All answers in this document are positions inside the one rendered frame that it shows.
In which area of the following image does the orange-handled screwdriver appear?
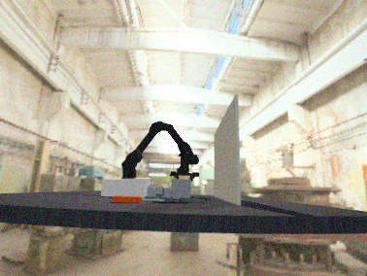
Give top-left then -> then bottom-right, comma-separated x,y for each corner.
113,195 -> 164,203

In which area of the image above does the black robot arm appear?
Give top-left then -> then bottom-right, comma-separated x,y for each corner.
121,121 -> 199,179

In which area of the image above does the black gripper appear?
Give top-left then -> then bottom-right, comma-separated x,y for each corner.
170,163 -> 199,182

